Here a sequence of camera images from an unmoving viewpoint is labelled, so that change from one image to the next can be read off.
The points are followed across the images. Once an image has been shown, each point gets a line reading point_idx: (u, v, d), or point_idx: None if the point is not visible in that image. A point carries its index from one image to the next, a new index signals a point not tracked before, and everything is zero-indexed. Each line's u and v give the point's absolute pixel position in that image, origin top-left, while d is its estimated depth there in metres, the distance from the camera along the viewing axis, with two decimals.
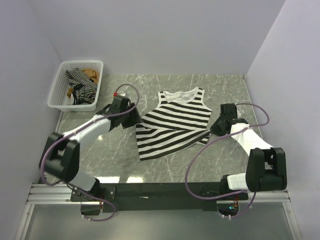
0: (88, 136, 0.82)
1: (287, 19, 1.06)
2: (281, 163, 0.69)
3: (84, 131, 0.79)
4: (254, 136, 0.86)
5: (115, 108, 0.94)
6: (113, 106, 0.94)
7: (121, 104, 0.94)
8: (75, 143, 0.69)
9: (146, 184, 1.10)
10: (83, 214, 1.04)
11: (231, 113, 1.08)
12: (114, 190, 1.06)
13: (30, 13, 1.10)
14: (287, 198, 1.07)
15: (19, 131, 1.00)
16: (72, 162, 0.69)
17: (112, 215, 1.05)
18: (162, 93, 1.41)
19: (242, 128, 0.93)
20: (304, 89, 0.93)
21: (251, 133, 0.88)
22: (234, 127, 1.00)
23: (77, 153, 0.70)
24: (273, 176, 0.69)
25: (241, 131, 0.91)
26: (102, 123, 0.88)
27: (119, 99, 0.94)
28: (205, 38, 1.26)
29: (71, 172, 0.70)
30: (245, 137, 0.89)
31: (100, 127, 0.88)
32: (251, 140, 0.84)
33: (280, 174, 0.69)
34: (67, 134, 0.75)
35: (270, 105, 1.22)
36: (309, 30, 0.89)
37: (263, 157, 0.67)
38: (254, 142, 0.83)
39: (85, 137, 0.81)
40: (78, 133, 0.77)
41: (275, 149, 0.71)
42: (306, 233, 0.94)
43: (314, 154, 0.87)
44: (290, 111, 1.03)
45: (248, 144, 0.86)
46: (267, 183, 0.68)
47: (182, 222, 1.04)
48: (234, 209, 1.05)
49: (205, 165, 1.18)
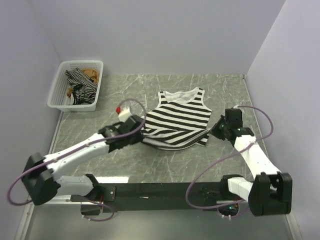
0: (74, 163, 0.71)
1: (286, 20, 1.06)
2: (286, 190, 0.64)
3: (67, 158, 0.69)
4: (259, 154, 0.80)
5: (124, 128, 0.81)
6: (122, 127, 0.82)
7: (131, 126, 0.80)
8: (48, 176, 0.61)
9: (147, 184, 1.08)
10: (83, 214, 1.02)
11: (237, 119, 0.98)
12: (114, 190, 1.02)
13: (29, 14, 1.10)
14: None
15: (18, 130, 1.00)
16: (43, 191, 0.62)
17: (112, 215, 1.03)
18: (162, 93, 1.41)
19: (248, 143, 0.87)
20: (304, 89, 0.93)
21: (256, 150, 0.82)
22: (238, 141, 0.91)
23: (50, 184, 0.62)
24: (276, 201, 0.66)
25: (247, 148, 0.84)
26: (97, 147, 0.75)
27: (132, 120, 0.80)
28: (205, 38, 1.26)
29: (45, 196, 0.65)
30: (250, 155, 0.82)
31: (96, 151, 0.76)
32: (256, 161, 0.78)
33: (285, 201, 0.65)
34: (48, 160, 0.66)
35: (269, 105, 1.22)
36: (309, 31, 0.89)
37: (268, 186, 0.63)
38: (260, 163, 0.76)
39: (70, 165, 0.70)
40: (59, 160, 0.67)
41: (282, 176, 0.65)
42: (306, 234, 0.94)
43: (314, 154, 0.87)
44: (289, 111, 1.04)
45: (252, 164, 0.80)
46: (270, 208, 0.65)
47: (182, 222, 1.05)
48: (234, 209, 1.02)
49: (205, 166, 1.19)
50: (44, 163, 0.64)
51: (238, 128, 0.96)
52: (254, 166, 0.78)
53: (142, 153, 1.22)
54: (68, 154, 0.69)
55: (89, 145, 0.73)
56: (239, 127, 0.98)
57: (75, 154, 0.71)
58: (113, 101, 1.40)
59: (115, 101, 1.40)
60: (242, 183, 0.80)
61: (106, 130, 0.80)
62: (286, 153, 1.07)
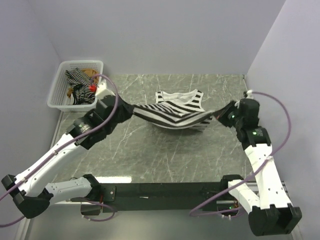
0: (50, 174, 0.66)
1: (286, 20, 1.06)
2: (292, 222, 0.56)
3: (37, 174, 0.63)
4: (273, 178, 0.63)
5: (98, 117, 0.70)
6: (94, 116, 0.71)
7: (104, 112, 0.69)
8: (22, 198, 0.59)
9: (147, 184, 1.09)
10: (83, 214, 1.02)
11: (254, 115, 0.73)
12: (114, 190, 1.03)
13: (29, 13, 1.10)
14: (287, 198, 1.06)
15: (19, 130, 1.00)
16: (27, 209, 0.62)
17: (113, 215, 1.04)
18: (160, 93, 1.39)
19: (264, 158, 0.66)
20: (304, 89, 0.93)
21: (271, 174, 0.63)
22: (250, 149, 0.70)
23: (29, 202, 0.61)
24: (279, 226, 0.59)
25: (260, 168, 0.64)
26: (67, 152, 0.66)
27: (103, 106, 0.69)
28: (205, 37, 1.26)
29: (37, 210, 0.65)
30: (262, 177, 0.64)
31: (70, 154, 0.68)
32: (267, 188, 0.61)
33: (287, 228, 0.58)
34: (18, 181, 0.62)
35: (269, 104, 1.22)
36: (309, 30, 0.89)
37: (275, 217, 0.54)
38: (271, 191, 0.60)
39: (46, 178, 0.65)
40: (30, 178, 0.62)
41: (292, 210, 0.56)
42: (306, 234, 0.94)
43: (314, 154, 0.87)
44: (289, 111, 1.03)
45: (261, 189, 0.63)
46: (270, 232, 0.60)
47: (183, 222, 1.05)
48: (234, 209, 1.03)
49: (205, 166, 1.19)
50: (14, 186, 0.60)
51: (252, 131, 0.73)
52: (262, 191, 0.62)
53: (142, 153, 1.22)
54: (38, 169, 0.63)
55: (57, 152, 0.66)
56: (254, 126, 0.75)
57: (47, 166, 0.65)
58: None
59: None
60: (243, 191, 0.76)
61: (75, 125, 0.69)
62: (286, 153, 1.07)
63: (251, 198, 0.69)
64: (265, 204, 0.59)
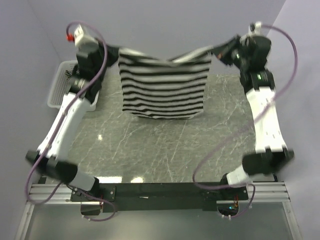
0: (69, 134, 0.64)
1: (286, 20, 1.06)
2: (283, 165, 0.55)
3: (58, 137, 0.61)
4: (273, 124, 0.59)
5: (86, 66, 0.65)
6: (80, 69, 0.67)
7: (88, 60, 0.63)
8: (54, 161, 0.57)
9: (147, 184, 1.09)
10: (83, 214, 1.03)
11: (262, 58, 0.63)
12: (114, 190, 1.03)
13: (29, 13, 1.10)
14: (287, 198, 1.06)
15: (18, 130, 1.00)
16: (61, 173, 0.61)
17: (112, 215, 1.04)
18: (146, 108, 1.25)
19: (264, 104, 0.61)
20: (303, 89, 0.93)
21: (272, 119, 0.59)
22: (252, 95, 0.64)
23: (61, 162, 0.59)
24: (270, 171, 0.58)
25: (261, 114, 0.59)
26: (75, 107, 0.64)
27: (83, 56, 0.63)
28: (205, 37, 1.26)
29: (69, 171, 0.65)
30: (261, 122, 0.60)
31: (79, 111, 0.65)
32: (265, 132, 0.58)
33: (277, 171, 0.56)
34: (42, 148, 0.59)
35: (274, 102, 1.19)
36: (307, 30, 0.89)
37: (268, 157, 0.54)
38: (268, 135, 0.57)
39: (67, 138, 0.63)
40: (54, 144, 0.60)
41: (285, 152, 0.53)
42: (306, 233, 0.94)
43: (314, 154, 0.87)
44: (291, 109, 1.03)
45: (258, 134, 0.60)
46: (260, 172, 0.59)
47: (183, 222, 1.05)
48: (234, 209, 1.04)
49: (205, 165, 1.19)
50: (42, 154, 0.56)
51: (257, 75, 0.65)
52: (260, 135, 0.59)
53: (142, 153, 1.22)
54: (57, 133, 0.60)
55: (66, 112, 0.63)
56: (259, 69, 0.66)
57: (63, 127, 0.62)
58: (113, 101, 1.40)
59: (115, 101, 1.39)
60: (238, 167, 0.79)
61: (71, 85, 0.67)
62: None
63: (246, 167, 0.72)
64: (260, 147, 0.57)
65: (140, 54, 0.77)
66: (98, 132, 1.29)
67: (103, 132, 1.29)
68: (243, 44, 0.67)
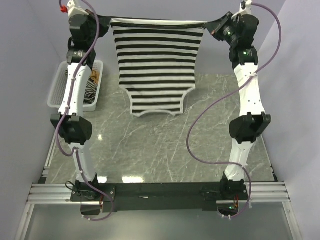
0: (82, 96, 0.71)
1: (285, 21, 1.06)
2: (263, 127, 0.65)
3: (75, 98, 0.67)
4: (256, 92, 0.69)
5: (81, 37, 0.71)
6: (74, 41, 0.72)
7: (81, 32, 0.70)
8: (77, 117, 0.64)
9: (147, 184, 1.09)
10: (83, 214, 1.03)
11: (250, 35, 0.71)
12: (114, 190, 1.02)
13: (30, 13, 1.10)
14: (287, 198, 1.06)
15: (18, 130, 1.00)
16: (81, 131, 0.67)
17: (110, 214, 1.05)
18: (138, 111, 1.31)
19: (249, 75, 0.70)
20: (304, 89, 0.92)
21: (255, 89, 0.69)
22: (240, 69, 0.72)
23: (82, 120, 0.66)
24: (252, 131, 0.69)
25: (245, 85, 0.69)
26: (82, 74, 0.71)
27: (75, 29, 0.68)
28: (205, 37, 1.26)
29: (88, 130, 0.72)
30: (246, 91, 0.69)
31: (85, 76, 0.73)
32: (248, 100, 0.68)
33: (257, 132, 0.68)
34: (61, 109, 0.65)
35: (264, 96, 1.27)
36: (309, 30, 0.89)
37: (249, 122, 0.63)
38: (250, 102, 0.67)
39: (81, 99, 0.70)
40: (72, 104, 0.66)
41: (264, 117, 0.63)
42: (306, 234, 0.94)
43: (315, 154, 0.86)
44: (283, 106, 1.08)
45: (243, 99, 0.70)
46: (243, 136, 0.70)
47: (183, 222, 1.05)
48: (234, 209, 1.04)
49: (205, 166, 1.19)
50: (63, 114, 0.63)
51: (243, 52, 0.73)
52: (243, 100, 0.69)
53: (142, 153, 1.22)
54: (72, 95, 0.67)
55: (74, 77, 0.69)
56: (246, 48, 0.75)
57: (76, 90, 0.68)
58: (113, 101, 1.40)
59: (115, 101, 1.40)
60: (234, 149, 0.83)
61: (71, 56, 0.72)
62: (287, 153, 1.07)
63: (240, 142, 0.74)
64: (243, 111, 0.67)
65: (139, 22, 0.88)
66: (98, 132, 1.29)
67: (103, 132, 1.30)
68: (235, 20, 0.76)
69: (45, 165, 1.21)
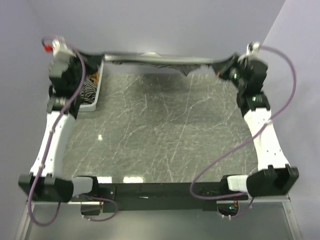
0: (60, 151, 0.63)
1: (287, 19, 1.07)
2: (289, 184, 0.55)
3: (51, 154, 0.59)
4: (274, 140, 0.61)
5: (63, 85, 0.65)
6: (56, 88, 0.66)
7: (63, 79, 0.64)
8: (54, 180, 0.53)
9: (146, 184, 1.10)
10: (83, 214, 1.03)
11: (258, 82, 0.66)
12: (114, 190, 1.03)
13: (30, 13, 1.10)
14: (287, 198, 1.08)
15: (19, 129, 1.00)
16: (59, 193, 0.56)
17: (111, 215, 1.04)
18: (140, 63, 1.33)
19: (262, 121, 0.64)
20: (301, 86, 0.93)
21: (271, 136, 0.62)
22: (250, 116, 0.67)
23: (60, 182, 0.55)
24: (276, 188, 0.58)
25: (259, 133, 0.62)
26: (63, 125, 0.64)
27: (57, 76, 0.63)
28: (204, 38, 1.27)
29: (68, 190, 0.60)
30: (261, 141, 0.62)
31: (66, 128, 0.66)
32: (266, 150, 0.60)
33: (283, 191, 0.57)
34: (35, 170, 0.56)
35: (277, 115, 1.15)
36: (307, 27, 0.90)
37: (273, 178, 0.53)
38: (269, 152, 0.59)
39: (59, 155, 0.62)
40: (48, 162, 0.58)
41: (289, 171, 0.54)
42: (306, 234, 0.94)
43: (314, 154, 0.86)
44: (291, 111, 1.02)
45: (258, 149, 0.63)
46: (266, 193, 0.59)
47: (183, 221, 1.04)
48: (234, 209, 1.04)
49: (205, 166, 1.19)
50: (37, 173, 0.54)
51: (252, 98, 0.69)
52: (260, 151, 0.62)
53: (141, 153, 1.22)
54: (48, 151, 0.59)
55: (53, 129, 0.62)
56: (255, 92, 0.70)
57: (54, 146, 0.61)
58: (113, 101, 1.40)
59: (115, 101, 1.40)
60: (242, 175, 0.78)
61: (52, 104, 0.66)
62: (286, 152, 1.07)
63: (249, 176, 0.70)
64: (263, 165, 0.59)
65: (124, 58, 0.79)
66: (98, 132, 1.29)
67: (103, 132, 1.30)
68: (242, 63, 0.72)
69: None
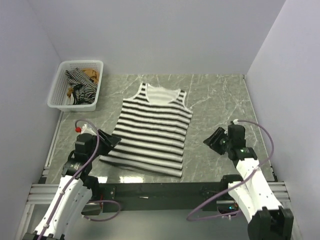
0: (63, 216, 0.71)
1: (286, 19, 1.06)
2: (288, 225, 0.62)
3: (56, 215, 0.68)
4: (264, 186, 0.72)
5: (81, 152, 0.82)
6: (75, 155, 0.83)
7: (85, 147, 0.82)
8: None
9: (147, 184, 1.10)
10: (83, 214, 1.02)
11: (240, 137, 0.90)
12: (114, 190, 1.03)
13: (30, 13, 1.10)
14: (287, 198, 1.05)
15: (19, 129, 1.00)
16: None
17: (111, 216, 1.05)
18: (144, 86, 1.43)
19: (251, 169, 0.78)
20: (304, 87, 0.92)
21: (261, 181, 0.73)
22: (241, 165, 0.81)
23: None
24: (277, 234, 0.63)
25: (250, 177, 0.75)
26: (72, 189, 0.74)
27: (80, 144, 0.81)
28: (204, 37, 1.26)
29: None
30: (253, 187, 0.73)
31: (73, 192, 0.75)
32: (258, 193, 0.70)
33: (284, 235, 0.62)
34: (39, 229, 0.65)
35: (277, 116, 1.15)
36: (308, 28, 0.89)
37: (269, 222, 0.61)
38: (262, 195, 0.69)
39: (62, 219, 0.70)
40: (51, 223, 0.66)
41: (284, 212, 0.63)
42: (306, 234, 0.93)
43: (314, 154, 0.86)
44: (292, 112, 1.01)
45: (253, 193, 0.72)
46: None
47: (182, 222, 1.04)
48: (234, 209, 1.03)
49: (205, 166, 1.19)
50: (40, 234, 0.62)
51: (241, 150, 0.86)
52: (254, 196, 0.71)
53: None
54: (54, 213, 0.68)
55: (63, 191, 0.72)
56: (241, 147, 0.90)
57: (60, 208, 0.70)
58: (113, 101, 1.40)
59: (115, 101, 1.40)
60: (241, 195, 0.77)
61: (67, 168, 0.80)
62: (287, 153, 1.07)
63: (251, 207, 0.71)
64: (258, 206, 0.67)
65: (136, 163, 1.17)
66: None
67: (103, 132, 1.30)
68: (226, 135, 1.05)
69: (45, 165, 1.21)
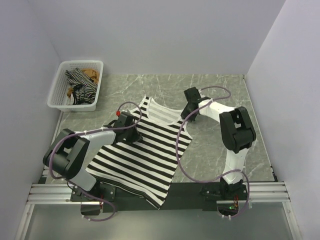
0: (94, 142, 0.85)
1: (286, 20, 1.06)
2: (246, 118, 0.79)
3: (93, 134, 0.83)
4: (219, 105, 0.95)
5: (119, 124, 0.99)
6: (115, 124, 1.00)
7: (125, 121, 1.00)
8: (85, 141, 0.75)
9: (146, 185, 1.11)
10: (83, 214, 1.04)
11: (195, 94, 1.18)
12: (114, 190, 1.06)
13: (30, 14, 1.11)
14: (287, 198, 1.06)
15: (18, 129, 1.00)
16: (76, 159, 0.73)
17: (111, 215, 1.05)
18: (147, 101, 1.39)
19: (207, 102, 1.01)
20: (304, 88, 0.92)
21: (215, 103, 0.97)
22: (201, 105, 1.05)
23: (84, 150, 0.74)
24: (243, 130, 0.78)
25: (206, 105, 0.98)
26: (108, 133, 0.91)
27: (124, 116, 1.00)
28: (204, 38, 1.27)
29: (74, 169, 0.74)
30: (211, 108, 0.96)
31: (107, 137, 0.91)
32: (217, 109, 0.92)
33: (248, 127, 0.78)
34: (78, 132, 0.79)
35: (277, 116, 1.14)
36: (308, 29, 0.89)
37: (230, 118, 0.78)
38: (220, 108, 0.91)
39: (93, 142, 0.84)
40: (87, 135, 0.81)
41: (238, 108, 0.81)
42: (306, 234, 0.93)
43: (314, 154, 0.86)
44: (292, 113, 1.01)
45: (214, 112, 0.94)
46: (240, 138, 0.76)
47: (182, 222, 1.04)
48: (234, 209, 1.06)
49: (205, 166, 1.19)
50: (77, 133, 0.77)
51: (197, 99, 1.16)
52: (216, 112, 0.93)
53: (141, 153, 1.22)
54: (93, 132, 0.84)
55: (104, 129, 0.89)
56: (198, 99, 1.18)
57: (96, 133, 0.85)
58: (113, 101, 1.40)
59: (115, 101, 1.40)
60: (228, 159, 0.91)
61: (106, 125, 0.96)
62: (287, 153, 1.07)
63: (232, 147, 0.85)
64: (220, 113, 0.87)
65: (130, 184, 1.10)
66: None
67: None
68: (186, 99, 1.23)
69: None
